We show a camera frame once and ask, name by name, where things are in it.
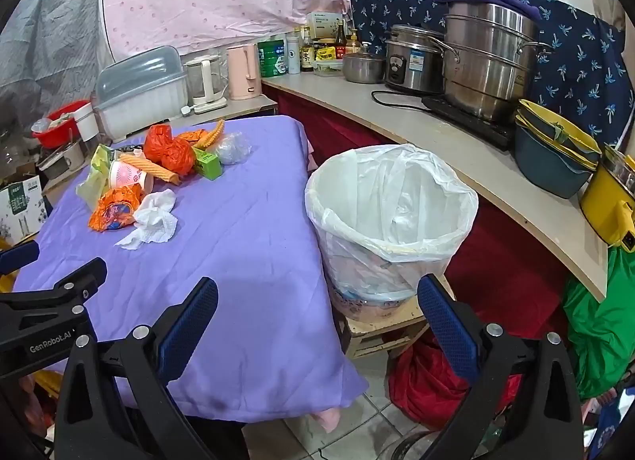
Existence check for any orange plastic bag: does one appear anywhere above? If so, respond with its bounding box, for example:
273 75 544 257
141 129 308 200
143 125 196 177

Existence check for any white cup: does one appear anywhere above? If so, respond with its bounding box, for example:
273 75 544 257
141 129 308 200
74 104 100 141

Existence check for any dark bottle white label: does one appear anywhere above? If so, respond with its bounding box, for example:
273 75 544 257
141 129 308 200
300 26 316 73

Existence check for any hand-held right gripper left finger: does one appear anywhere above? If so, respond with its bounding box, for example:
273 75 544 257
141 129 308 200
54 276 220 460

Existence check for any pink electric kettle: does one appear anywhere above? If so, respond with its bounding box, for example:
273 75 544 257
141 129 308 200
227 43 263 101

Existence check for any green bag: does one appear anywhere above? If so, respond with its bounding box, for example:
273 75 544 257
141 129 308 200
562 244 635 401

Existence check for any crumpled white tissue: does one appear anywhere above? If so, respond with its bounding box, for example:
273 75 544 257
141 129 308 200
115 188 178 248

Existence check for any metal container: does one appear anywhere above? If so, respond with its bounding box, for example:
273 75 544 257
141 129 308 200
38 142 85 180

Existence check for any white green carton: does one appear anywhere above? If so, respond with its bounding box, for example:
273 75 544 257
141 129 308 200
305 12 344 40

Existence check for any red basin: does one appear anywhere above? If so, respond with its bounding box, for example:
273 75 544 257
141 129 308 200
31 99 92 149

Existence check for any steel rice cooker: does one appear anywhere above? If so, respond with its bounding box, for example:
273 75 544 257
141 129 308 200
384 24 446 94

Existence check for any orange snack wrapper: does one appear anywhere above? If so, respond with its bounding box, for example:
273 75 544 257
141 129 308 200
88 183 146 233

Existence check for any pink cloth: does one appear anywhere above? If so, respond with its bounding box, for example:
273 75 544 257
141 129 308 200
305 137 343 433

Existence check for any dark sauce bottle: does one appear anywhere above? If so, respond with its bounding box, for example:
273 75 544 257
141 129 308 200
334 19 348 61

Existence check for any red cloth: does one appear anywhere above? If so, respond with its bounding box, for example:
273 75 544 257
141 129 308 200
263 83 571 342

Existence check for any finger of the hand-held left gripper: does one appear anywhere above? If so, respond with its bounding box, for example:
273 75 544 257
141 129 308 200
0 240 40 276
0 256 108 331

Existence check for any bin with white plastic liner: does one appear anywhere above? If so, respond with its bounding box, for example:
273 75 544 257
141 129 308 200
304 143 479 324

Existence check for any small steel pot with lid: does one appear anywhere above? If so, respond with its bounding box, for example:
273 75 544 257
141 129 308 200
342 42 388 84

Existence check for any pink print paper cup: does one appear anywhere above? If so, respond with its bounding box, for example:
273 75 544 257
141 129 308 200
108 160 154 191

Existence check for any white dish box grey lid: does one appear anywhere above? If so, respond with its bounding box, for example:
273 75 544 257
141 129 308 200
93 46 189 140

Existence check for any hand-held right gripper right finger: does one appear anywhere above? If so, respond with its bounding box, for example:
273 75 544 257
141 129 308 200
417 273 586 460

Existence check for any wooden stool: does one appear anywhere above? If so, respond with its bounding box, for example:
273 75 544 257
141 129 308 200
335 274 454 360

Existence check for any large steel steamer pot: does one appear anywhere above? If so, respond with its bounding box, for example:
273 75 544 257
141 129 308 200
433 1 552 123

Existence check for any purple tablecloth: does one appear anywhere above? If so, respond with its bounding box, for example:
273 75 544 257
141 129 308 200
12 115 370 423

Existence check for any blue printed bag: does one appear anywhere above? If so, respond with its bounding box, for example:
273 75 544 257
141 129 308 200
585 391 635 460

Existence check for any cardboard box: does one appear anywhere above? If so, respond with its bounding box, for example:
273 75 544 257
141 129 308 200
0 173 50 245

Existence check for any green can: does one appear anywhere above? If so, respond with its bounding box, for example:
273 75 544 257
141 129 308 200
257 37 289 78

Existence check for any red bag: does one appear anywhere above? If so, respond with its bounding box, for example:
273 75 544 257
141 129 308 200
388 331 521 431

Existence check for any white blender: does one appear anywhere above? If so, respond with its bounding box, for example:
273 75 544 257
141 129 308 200
183 54 229 114

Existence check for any black power cable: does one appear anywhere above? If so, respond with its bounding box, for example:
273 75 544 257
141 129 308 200
371 89 427 114

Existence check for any light green wrapper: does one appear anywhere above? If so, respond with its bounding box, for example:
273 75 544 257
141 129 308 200
75 144 117 208

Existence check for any grey plastic sheet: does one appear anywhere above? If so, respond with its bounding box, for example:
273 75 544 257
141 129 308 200
0 0 117 118

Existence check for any navy printed cloth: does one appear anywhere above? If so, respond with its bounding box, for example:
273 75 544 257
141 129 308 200
350 0 635 148

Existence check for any clear plastic bag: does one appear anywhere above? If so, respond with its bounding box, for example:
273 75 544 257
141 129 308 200
216 131 253 166

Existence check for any black induction cooktop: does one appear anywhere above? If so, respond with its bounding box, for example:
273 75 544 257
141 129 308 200
421 94 517 152

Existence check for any orange ridged snack stick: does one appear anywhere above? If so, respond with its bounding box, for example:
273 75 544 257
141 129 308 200
119 152 180 186

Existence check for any small green box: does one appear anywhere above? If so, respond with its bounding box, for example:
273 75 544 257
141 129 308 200
192 147 222 180

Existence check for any wooden counter board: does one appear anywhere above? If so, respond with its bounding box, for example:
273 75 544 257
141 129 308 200
261 70 608 303

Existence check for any yellow electric pot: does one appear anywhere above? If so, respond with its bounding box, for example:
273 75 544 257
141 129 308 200
579 145 635 253

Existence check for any blue yellow basin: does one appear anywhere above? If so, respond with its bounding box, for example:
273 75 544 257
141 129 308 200
515 99 603 166
513 123 598 200

